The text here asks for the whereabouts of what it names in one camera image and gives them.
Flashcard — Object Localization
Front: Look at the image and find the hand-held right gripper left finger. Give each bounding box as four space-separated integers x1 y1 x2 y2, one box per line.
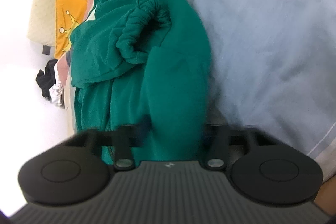
62 123 151 171

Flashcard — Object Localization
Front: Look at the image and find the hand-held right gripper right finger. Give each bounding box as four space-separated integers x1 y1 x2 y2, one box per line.
203 124 277 170

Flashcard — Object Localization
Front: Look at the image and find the green sweatshirt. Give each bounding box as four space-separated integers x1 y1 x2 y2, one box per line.
70 0 214 165

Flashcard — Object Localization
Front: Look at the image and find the white clothes pile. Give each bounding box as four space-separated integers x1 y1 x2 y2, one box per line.
50 80 65 106

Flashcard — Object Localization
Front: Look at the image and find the black clothes pile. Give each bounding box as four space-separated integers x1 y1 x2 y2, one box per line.
36 59 59 101

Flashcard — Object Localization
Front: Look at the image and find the patchwork quilt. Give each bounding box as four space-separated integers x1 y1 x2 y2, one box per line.
56 0 336 185

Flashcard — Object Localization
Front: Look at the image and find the yellow crown pillow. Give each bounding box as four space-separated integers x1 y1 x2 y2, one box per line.
55 0 90 60

